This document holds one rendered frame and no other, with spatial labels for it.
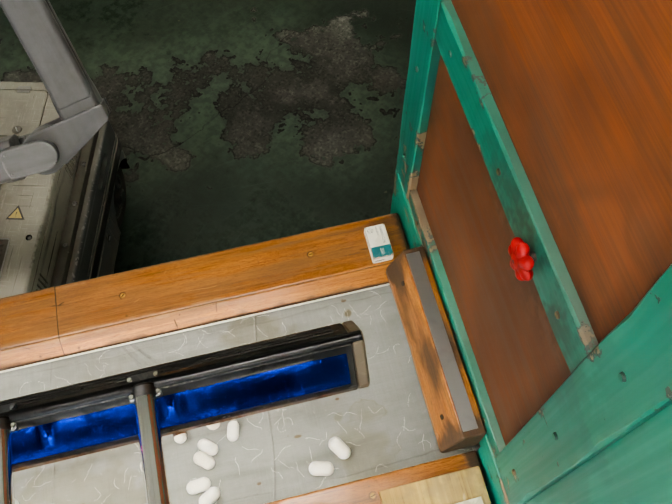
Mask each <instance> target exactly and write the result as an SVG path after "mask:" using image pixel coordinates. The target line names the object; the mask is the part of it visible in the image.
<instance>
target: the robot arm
mask: <svg viewBox="0 0 672 504"><path fill-rule="evenodd" d="M0 7H1V8H2V10H3V13H4V14H5V16H6V17H7V19H8V21H9V23H10V25H11V26H12V28H13V30H14V32H15V34H16V35H17V37H18V39H19V41H20V43H21V44H22V46H23V48H24V50H25V52H26V53H27V55H28V57H29V59H30V61H31V62H32V64H33V66H34V68H35V70H36V72H37V73H38V75H39V77H40V79H41V81H42V82H43V84H44V86H45V88H46V90H47V91H48V93H49V96H50V98H51V100H52V103H53V105H54V107H55V109H56V111H57V113H58V115H59V118H57V119H55V120H52V121H50V122H48V123H45V124H43V125H41V126H39V127H37V128H36V129H35V130H34V131H33V132H32V133H30V134H26V135H22V136H19V137H17V136H16V134H13V135H9V136H6V137H3V138H0V184H5V183H12V182H16V181H20V180H23V179H25V178H26V177H27V176H29V175H33V174H41V175H49V174H53V173H55V172H57V171H58V170H60V169H61V168H62V167H63V165H64V164H66V165H67V164H68V163H69V162H70V161H71V160H72V159H73V157H74V156H75V155H76V154H77V153H78V152H79V151H80V150H81V149H82V148H83V147H84V146H85V145H86V143H87V142H88V141H89V140H90V139H91V138H92V137H93V136H94V135H95V134H96V133H97V132H98V131H99V129H100V128H101V127H102V126H103V125H104V124H105V123H106V122H107V121H108V119H109V115H110V114H111V111H112V110H111V108H110V106H109V104H108V102H107V100H106V98H101V96H100V94H99V92H98V90H97V88H96V86H95V85H94V83H93V82H92V80H91V79H90V77H89V75H88V73H87V72H86V70H85V68H84V66H83V64H82V62H81V60H80V58H79V56H78V54H77V53H76V51H75V49H74V47H73V45H72V43H71V41H70V39H69V37H68V35H67V34H66V32H65V30H64V28H63V26H62V24H61V22H60V20H59V18H58V17H57V15H56V13H55V11H54V9H53V7H52V5H51V3H50V1H49V0H0Z"/></svg>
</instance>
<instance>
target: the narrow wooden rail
mask: <svg viewBox="0 0 672 504"><path fill-rule="evenodd" d="M475 466H479V467H480V470H481V473H482V476H483V479H484V483H485V486H486V487H487V482H486V479H485V476H484V473H483V470H482V466H481V463H480V460H479V457H478V454H477V451H475V450H474V451H469V452H465V453H462V454H458V455H454V456H450V457H446V458H442V459H438V460H434V461H430V462H426V463H422V464H418V465H414V466H410V467H406V468H403V469H399V470H395V471H391V472H387V473H383V474H379V475H375V476H371V477H367V478H363V479H359V480H355V481H351V482H347V483H344V484H340V485H336V486H332V487H328V488H324V489H320V490H316V491H312V492H308V493H304V494H300V495H296V496H292V497H288V498H284V499H281V500H277V501H273V502H269V503H265V504H382V503H381V499H380V496H379V491H382V490H386V489H390V488H393V487H397V486H401V485H405V484H409V483H413V482H417V481H421V480H425V479H429V478H432V477H436V476H440V475H444V474H448V473H452V472H456V471H460V470H464V469H467V468H471V467H475Z"/></svg>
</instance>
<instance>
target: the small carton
mask: <svg viewBox="0 0 672 504"><path fill-rule="evenodd" d="M364 235H365V239H366V242H367V245H368V249H369V252H370V255H371V259H372V262H373V264H374V263H379V262H383V261H388V260H392V259H393V256H394V253H393V250H392V246H391V243H390V240H389V237H388V234H387V231H386V227H385V224H380V225H375V226H370V227H366V228H364Z"/></svg>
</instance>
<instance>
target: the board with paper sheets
mask: <svg viewBox="0 0 672 504"><path fill-rule="evenodd" d="M379 496H380V499H381V503H382V504H456V503H459V502H463V501H466V500H470V499H473V498H477V497H481V498H482V501H483V504H491V501H490V498H489V495H488V492H487V489H486V486H485V483H484V479H483V476H482V473H481V470H480V467H479V466H475V467H471V468H467V469H464V470H460V471H456V472H452V473H448V474H444V475H440V476H436V477H432V478H429V479H425V480H421V481H417V482H413V483H409V484H405V485H401V486H397V487H393V488H390V489H386V490H382V491H379Z"/></svg>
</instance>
